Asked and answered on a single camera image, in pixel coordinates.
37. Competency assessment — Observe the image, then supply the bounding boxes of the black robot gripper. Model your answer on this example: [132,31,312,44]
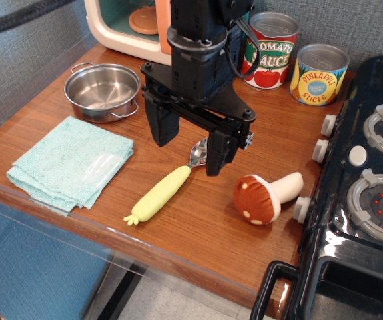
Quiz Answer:
[141,25,257,176]

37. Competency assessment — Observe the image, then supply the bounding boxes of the small stainless steel pan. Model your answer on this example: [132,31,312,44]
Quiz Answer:
[64,62,141,123]

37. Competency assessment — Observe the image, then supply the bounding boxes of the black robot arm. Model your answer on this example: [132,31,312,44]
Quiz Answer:
[141,1,259,176]

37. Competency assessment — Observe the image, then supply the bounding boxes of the light blue folded cloth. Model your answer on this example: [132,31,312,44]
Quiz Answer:
[7,116,134,217]

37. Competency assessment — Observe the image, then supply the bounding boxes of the plush brown mushroom toy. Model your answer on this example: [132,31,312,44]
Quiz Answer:
[233,172,304,225]

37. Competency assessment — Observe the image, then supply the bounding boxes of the toy microwave teal and cream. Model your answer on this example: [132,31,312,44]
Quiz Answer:
[85,1,171,65]

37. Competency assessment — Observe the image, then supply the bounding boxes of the orange microwave turntable plate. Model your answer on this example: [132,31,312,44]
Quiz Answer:
[128,6,158,35]

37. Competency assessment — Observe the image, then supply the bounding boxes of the tomato sauce can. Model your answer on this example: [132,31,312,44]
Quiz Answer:
[242,11,300,89]

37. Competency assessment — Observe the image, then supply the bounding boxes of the pineapple slices can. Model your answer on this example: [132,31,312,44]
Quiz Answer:
[290,43,350,106]

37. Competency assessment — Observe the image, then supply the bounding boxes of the black toy stove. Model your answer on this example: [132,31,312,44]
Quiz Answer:
[250,55,383,319]

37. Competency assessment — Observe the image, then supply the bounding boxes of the spoon with yellow handle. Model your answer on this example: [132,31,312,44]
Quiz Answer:
[123,137,208,226]

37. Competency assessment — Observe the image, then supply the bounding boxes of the black braided cable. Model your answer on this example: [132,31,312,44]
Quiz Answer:
[0,0,77,37]

